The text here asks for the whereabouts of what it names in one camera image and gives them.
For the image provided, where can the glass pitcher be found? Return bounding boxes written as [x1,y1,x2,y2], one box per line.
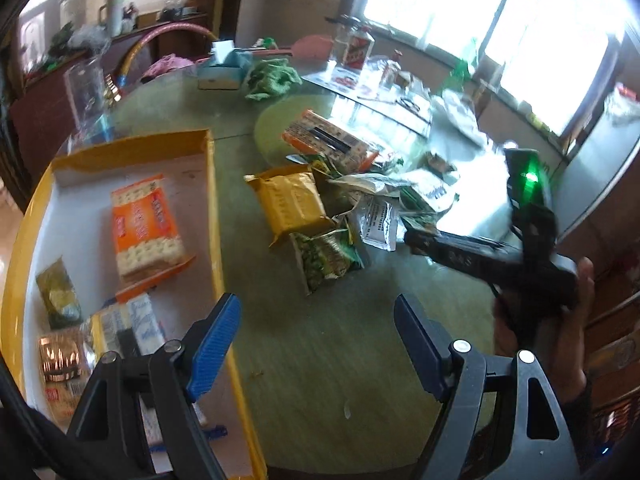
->
[64,57,118,143]

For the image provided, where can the yellow cardboard tray box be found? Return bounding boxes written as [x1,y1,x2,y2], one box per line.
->
[0,129,268,480]

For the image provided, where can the white printed sachet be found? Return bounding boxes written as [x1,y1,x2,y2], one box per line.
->
[350,195,401,252]

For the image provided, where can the person's right hand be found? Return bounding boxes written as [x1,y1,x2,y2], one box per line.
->
[544,258,597,404]

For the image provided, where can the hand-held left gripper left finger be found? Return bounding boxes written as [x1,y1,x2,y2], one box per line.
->
[65,292,243,480]

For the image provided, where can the small green snack packet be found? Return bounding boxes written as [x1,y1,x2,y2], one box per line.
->
[300,152,347,179]

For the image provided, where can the yellow cracker packet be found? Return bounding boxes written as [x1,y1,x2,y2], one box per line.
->
[244,165,336,248]

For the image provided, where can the pink yellow hoop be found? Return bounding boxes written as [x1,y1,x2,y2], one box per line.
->
[102,21,221,106]

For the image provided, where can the green bottle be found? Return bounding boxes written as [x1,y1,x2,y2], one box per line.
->
[440,40,481,96]

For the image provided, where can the brown snack packet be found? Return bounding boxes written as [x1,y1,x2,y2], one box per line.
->
[39,327,98,421]

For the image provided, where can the silver snack packet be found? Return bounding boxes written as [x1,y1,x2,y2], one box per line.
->
[400,170,458,215]

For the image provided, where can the white plastic bag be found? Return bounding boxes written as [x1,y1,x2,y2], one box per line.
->
[432,89,483,141]

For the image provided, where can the wooden sideboard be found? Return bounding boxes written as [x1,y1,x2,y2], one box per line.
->
[10,10,211,146]

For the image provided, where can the green pea snack packet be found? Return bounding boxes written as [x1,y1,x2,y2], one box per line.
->
[290,227,366,296]

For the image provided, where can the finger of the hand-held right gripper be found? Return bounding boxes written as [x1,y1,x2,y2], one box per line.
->
[404,229,523,283]

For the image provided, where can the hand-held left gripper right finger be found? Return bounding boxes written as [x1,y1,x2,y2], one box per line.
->
[393,294,583,480]

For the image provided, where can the pink cloth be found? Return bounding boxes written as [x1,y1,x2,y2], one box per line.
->
[140,54,193,83]

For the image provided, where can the orange cracker packet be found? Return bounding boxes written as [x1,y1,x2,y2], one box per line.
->
[281,109,381,173]
[110,174,197,303]

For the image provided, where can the crumpled clear plastic bag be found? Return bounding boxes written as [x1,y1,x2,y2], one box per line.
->
[67,22,111,51]

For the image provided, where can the white thermos cup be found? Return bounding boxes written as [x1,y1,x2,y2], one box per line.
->
[98,0,126,38]

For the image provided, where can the small clear bottle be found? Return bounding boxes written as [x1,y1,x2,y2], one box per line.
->
[380,50,403,96]

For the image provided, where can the clear liquor bottle red label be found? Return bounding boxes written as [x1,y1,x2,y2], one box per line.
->
[341,22,375,68]

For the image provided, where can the tissue box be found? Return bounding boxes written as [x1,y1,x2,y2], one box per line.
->
[196,40,253,92]

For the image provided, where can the green yellow snack packet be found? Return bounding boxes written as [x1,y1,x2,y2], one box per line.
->
[36,257,83,330]

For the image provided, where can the green cloth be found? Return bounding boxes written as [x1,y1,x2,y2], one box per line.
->
[243,57,303,102]

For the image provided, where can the pink hand fan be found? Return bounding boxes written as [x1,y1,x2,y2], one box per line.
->
[292,34,335,61]

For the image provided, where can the white blue snack packet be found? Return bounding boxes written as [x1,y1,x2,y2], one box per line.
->
[92,292,166,361]

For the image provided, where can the glass turntable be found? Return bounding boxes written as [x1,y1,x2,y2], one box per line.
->
[302,55,501,146]

